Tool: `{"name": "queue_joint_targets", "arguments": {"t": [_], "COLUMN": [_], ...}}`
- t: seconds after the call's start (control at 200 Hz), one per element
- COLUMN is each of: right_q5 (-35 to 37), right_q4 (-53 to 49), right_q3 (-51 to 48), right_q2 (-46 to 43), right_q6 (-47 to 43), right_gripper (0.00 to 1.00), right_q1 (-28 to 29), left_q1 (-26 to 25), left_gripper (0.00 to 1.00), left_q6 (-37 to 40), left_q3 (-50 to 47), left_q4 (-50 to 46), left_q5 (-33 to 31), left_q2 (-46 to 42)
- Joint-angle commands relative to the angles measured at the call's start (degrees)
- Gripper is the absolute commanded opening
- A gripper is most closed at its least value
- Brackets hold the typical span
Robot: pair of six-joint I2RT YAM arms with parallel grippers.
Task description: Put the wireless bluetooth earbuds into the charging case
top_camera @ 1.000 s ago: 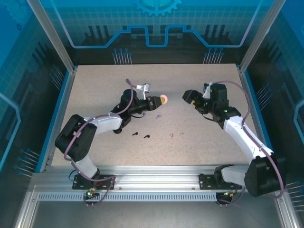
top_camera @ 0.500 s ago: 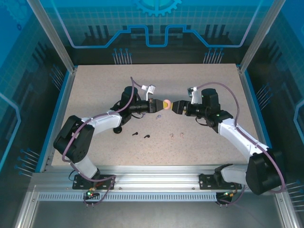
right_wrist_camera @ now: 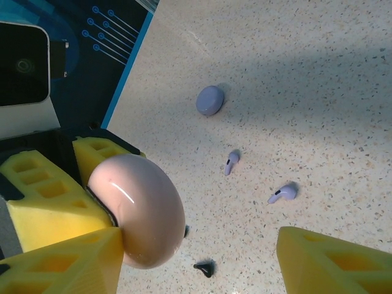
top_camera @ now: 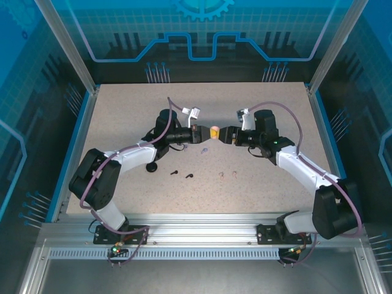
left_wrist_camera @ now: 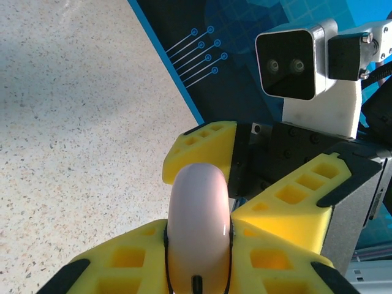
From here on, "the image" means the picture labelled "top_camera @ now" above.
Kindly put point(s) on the aluminium and blue side rail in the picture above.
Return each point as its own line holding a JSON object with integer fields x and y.
{"x": 325, "y": 122}
{"x": 86, "y": 122}

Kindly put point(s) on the long aluminium base rail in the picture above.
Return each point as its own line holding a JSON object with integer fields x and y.
{"x": 199, "y": 229}

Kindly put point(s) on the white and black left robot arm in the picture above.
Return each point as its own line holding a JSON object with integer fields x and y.
{"x": 92, "y": 183}

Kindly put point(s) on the aluminium frame post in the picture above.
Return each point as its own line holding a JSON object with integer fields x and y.
{"x": 68, "y": 46}
{"x": 337, "y": 46}

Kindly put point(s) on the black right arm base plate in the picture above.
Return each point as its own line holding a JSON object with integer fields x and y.
{"x": 266, "y": 235}

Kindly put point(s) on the small LED connector board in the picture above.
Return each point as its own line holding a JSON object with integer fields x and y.
{"x": 295, "y": 251}
{"x": 116, "y": 250}

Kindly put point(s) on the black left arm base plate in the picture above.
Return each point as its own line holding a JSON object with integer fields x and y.
{"x": 104, "y": 239}

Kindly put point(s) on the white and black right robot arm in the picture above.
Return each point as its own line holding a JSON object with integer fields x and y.
{"x": 333, "y": 211}

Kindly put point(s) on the grey metal shelf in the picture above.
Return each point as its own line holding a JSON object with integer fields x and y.
{"x": 199, "y": 278}

